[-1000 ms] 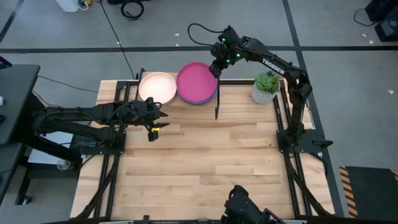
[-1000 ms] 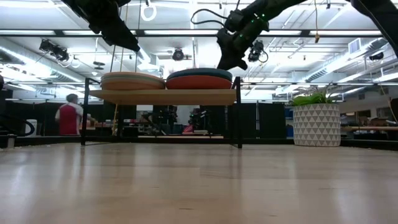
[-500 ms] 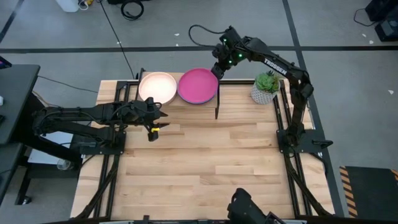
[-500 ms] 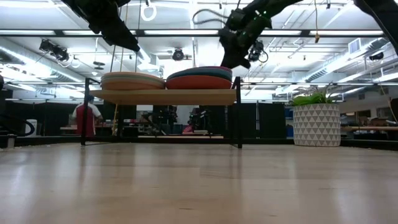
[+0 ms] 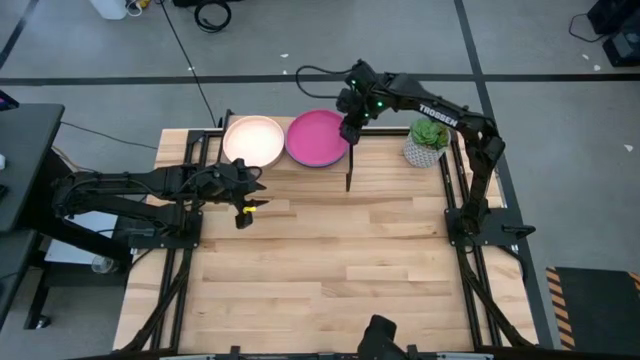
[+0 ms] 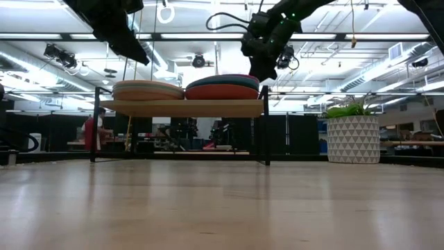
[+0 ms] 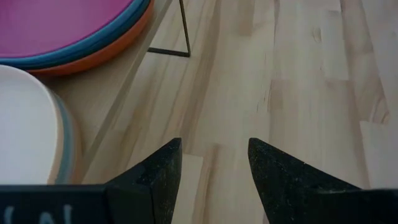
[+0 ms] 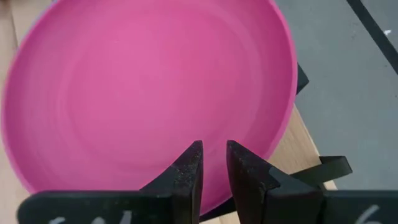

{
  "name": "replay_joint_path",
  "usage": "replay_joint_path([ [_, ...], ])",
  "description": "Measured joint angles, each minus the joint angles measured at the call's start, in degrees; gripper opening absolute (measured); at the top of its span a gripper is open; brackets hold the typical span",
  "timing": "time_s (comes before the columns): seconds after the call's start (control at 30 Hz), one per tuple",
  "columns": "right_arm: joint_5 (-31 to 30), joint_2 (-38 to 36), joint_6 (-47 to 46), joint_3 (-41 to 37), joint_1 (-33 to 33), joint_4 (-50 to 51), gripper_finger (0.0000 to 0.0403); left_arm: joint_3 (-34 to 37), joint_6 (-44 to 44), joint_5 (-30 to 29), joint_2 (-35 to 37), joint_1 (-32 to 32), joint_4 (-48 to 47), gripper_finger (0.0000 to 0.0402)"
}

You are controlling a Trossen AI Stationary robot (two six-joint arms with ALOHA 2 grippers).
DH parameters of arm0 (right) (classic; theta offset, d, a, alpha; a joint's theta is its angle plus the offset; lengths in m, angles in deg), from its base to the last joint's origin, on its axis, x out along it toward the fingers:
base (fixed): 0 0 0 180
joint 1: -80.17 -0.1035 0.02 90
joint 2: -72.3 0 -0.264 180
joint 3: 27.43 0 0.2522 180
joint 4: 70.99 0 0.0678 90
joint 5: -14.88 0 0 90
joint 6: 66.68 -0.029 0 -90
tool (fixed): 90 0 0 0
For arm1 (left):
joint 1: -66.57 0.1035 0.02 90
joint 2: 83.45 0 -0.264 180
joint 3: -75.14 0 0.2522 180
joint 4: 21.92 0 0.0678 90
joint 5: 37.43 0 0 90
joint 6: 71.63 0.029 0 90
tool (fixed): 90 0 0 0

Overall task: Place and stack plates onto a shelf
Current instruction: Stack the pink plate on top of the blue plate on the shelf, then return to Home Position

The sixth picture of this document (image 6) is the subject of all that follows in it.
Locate dark green plate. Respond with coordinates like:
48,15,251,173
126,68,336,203
185,76,260,92

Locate orange plate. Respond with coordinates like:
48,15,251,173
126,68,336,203
184,84,259,101

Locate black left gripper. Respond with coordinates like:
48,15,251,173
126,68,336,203
64,0,151,67

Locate black hanging spotlight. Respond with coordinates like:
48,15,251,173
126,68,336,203
276,44,300,71

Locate maroon plate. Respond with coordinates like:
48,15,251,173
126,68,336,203
221,73,260,81

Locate wooden background desk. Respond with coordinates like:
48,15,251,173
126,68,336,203
380,140,444,147

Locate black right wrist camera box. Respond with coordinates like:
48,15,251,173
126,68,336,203
247,11,279,40

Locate yellow hanging cord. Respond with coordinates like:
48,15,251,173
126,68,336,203
350,0,358,49

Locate black ceiling spotlight cluster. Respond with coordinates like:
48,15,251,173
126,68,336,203
42,43,78,69

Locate tan plate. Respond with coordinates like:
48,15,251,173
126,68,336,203
112,88,185,102

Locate black overhead frame bar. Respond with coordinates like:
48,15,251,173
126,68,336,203
0,32,434,43

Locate person in red apron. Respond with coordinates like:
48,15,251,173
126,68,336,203
81,106,114,151

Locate white triangle pattern plant pot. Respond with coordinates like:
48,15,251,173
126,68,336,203
326,115,381,165

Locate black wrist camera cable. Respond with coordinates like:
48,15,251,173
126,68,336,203
205,11,251,32

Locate wooden shelf black metal frame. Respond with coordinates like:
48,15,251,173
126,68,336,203
89,85,272,167

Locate green leafy plant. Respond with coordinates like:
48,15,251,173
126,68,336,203
323,91,375,119

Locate white cable loop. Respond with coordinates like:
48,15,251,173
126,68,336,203
156,0,176,25

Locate black curved cable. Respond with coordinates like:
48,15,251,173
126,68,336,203
0,126,40,153

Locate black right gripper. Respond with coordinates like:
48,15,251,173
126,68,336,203
240,19,303,83

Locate white trash bin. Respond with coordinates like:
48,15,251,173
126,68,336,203
27,132,43,154

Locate round black ceiling camera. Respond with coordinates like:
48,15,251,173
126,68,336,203
191,53,207,69

